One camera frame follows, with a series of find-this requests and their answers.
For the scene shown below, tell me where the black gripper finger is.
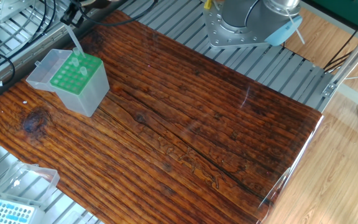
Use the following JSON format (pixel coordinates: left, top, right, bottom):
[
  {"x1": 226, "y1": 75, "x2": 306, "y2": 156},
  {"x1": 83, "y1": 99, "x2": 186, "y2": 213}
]
[
  {"x1": 60, "y1": 1, "x2": 75, "y2": 26},
  {"x1": 71, "y1": 7, "x2": 86, "y2": 28}
]

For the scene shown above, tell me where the clear large pipette tip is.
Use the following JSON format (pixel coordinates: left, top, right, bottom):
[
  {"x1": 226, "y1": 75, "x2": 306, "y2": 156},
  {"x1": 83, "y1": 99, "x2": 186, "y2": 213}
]
[{"x1": 63, "y1": 24, "x2": 86, "y2": 59}]

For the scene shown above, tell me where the green-topped large tip holder box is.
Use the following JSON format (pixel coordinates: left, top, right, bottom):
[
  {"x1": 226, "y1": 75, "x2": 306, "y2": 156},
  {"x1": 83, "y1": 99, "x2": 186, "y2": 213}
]
[{"x1": 25, "y1": 48, "x2": 111, "y2": 118}]

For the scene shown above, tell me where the small pipette tip box, clear lid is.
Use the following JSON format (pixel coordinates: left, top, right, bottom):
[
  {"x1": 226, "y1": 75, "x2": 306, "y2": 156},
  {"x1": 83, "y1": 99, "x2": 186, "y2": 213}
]
[{"x1": 0, "y1": 161, "x2": 61, "y2": 224}]

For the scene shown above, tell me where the silver perforated metal plate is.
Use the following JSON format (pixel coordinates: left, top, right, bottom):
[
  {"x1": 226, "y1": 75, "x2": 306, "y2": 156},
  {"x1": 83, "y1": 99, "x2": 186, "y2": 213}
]
[{"x1": 0, "y1": 0, "x2": 35, "y2": 24}]

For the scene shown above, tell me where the brown wooden board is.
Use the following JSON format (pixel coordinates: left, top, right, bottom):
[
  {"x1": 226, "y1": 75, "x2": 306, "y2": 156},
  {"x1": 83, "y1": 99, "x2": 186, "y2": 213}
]
[{"x1": 0, "y1": 9, "x2": 323, "y2": 224}]

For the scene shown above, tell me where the black cable pair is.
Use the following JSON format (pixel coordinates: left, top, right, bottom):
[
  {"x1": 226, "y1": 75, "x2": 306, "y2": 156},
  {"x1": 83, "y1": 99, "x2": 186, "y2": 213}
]
[{"x1": 26, "y1": 0, "x2": 57, "y2": 44}]

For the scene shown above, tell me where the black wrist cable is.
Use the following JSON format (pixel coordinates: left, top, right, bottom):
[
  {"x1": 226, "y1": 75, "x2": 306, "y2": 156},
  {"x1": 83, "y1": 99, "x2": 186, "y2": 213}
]
[{"x1": 78, "y1": 0, "x2": 160, "y2": 27}]

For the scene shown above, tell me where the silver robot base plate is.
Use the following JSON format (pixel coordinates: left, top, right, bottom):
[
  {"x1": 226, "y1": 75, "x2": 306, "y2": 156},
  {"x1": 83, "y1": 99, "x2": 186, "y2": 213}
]
[{"x1": 202, "y1": 7, "x2": 275, "y2": 49}]

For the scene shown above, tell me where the white cable tie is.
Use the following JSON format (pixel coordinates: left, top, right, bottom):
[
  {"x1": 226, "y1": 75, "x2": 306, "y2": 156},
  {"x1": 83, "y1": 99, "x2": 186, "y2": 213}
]
[{"x1": 285, "y1": 9, "x2": 306, "y2": 45}]

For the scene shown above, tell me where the thin black cable bundle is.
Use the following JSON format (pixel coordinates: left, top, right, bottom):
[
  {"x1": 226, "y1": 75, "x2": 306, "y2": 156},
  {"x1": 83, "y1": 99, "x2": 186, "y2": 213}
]
[{"x1": 323, "y1": 6, "x2": 358, "y2": 72}]

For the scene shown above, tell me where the aluminium frame post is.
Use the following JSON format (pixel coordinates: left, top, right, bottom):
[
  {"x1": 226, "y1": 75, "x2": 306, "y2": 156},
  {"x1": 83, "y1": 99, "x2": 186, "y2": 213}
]
[{"x1": 321, "y1": 18, "x2": 358, "y2": 98}]

